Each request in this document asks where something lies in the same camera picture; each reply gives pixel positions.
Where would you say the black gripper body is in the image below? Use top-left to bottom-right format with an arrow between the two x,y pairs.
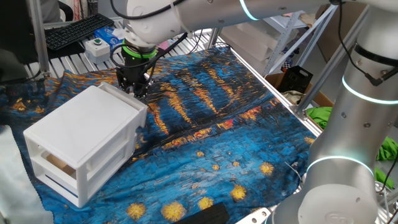
116,54 -> 156,88

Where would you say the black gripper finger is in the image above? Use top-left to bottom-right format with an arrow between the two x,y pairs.
117,77 -> 131,94
132,81 -> 154,99

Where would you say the white plastic drawer cabinet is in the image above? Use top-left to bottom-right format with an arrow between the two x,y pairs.
23,85 -> 139,208

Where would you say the white plastic drawer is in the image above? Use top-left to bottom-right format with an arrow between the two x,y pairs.
30,139 -> 136,203

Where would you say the colourful picture book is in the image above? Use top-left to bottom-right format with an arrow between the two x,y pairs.
158,39 -> 175,52

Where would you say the white emergency stop box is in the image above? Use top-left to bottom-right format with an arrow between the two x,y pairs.
84,37 -> 111,65

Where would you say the blue tissue pack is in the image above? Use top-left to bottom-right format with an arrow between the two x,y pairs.
93,26 -> 127,50

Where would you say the black keyboard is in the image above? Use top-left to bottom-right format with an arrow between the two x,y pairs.
44,13 -> 115,52

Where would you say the starry night painted tablecloth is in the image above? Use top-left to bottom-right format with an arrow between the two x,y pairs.
0,46 -> 317,224

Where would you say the wooden block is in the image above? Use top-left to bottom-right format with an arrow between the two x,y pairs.
45,154 -> 75,177

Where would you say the white foam block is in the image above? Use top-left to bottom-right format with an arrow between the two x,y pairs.
220,26 -> 274,63
226,20 -> 296,47

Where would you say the black monitor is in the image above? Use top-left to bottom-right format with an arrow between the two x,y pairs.
0,0 -> 41,82

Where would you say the black foam block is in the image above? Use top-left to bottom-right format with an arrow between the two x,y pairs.
174,202 -> 231,224

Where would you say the pale grey cloth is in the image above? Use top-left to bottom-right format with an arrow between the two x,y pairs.
0,124 -> 55,224

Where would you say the black plastic crate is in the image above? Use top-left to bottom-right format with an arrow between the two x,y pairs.
277,65 -> 314,94

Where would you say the grey metal shelf rack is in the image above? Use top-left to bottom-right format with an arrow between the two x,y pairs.
262,3 -> 340,75

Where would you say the brown cardboard box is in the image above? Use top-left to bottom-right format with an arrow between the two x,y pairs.
266,73 -> 334,130

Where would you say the green cloth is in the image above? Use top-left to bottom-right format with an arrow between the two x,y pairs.
374,136 -> 398,189
306,106 -> 333,130

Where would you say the large cardboard box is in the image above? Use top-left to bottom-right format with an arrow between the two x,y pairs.
317,2 -> 368,63

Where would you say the green flange ring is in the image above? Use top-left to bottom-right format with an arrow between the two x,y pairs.
121,39 -> 159,60

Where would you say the aluminium frame post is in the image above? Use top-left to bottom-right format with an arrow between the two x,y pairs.
27,0 -> 50,74
206,27 -> 223,49
295,4 -> 371,114

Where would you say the aluminium table edge rail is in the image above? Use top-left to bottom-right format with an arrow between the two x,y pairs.
229,49 -> 323,138

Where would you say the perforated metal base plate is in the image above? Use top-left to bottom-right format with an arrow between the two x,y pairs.
236,205 -> 280,224

